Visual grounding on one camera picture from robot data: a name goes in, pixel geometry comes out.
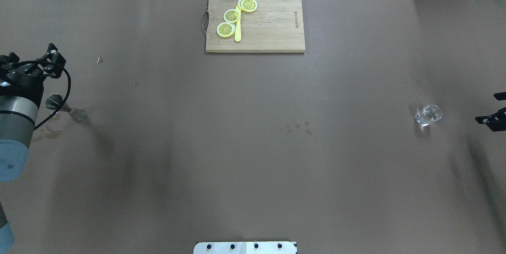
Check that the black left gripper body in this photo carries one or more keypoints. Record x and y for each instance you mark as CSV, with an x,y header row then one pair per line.
x,y
24,84

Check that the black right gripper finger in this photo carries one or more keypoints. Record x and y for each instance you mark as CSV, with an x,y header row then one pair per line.
x,y
500,96
495,122

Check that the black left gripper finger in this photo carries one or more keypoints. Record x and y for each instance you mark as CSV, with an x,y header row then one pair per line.
x,y
54,56
52,70

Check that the clear glass shaker cup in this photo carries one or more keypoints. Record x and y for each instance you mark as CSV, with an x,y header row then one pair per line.
x,y
428,115

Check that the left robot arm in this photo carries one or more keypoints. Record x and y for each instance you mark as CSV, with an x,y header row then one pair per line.
x,y
18,118

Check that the spilled liquid puddle left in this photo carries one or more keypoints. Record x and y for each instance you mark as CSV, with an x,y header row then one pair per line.
x,y
45,132

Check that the lemon slice bottom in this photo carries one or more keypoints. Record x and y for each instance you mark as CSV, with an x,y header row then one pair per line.
x,y
225,29

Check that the lemon slice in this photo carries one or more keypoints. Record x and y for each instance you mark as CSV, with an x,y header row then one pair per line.
x,y
248,5
232,15
225,29

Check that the lemon slice middle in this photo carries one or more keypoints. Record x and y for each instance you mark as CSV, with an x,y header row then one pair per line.
x,y
232,15

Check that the yellow plastic knife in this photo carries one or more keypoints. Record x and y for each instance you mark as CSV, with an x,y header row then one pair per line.
x,y
238,24

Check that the spilled droplets table centre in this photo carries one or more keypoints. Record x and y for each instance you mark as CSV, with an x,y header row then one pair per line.
x,y
303,127

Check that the lemon slice top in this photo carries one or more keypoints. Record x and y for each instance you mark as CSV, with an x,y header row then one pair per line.
x,y
248,5

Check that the wooden cutting board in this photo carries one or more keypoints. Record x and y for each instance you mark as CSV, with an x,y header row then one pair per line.
x,y
276,26

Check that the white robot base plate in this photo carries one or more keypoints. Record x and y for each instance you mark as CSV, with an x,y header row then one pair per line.
x,y
246,247

